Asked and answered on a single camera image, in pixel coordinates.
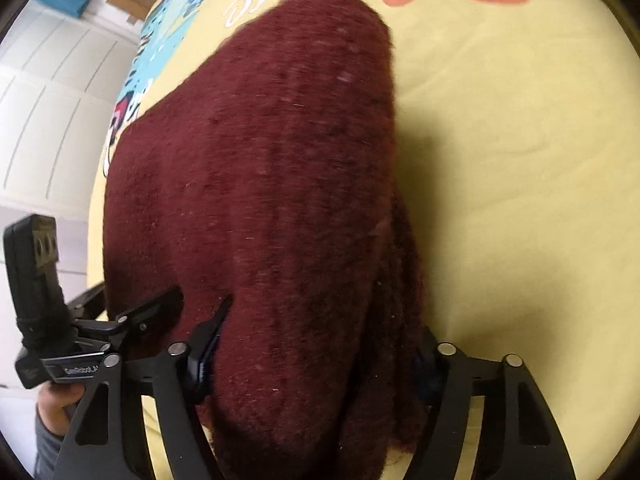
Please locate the maroon knit sweater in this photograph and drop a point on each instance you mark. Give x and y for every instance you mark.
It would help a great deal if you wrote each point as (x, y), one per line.
(275, 185)

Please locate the white wardrobe doors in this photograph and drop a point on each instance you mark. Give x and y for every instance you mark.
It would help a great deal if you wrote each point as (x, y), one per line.
(45, 125)

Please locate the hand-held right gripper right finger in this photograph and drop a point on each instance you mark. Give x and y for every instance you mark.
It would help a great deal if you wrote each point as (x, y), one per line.
(450, 375)

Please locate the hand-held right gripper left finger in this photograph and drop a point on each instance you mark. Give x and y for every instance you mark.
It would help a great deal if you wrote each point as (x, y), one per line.
(205, 355)

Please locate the yellow printed blanket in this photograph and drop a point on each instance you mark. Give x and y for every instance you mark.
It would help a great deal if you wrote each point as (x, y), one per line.
(500, 160)

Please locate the person's left hand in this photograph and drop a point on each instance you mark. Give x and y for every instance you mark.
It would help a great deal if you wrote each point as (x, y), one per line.
(57, 405)

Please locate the person's left forearm grey sleeve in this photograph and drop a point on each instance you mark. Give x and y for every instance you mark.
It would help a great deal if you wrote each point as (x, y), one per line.
(46, 447)

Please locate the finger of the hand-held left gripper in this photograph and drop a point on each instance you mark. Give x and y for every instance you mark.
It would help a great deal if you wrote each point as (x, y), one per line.
(89, 300)
(150, 310)

